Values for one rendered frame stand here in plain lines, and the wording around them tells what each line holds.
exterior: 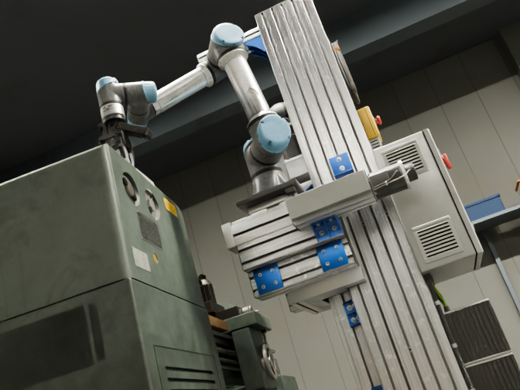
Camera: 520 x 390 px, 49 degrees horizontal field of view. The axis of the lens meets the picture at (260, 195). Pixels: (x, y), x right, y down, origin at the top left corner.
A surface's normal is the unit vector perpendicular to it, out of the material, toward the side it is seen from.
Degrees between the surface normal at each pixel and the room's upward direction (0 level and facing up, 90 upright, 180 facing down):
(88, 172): 90
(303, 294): 90
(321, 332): 90
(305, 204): 90
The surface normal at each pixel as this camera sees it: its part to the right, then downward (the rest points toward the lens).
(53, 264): -0.23, -0.32
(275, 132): 0.27, -0.32
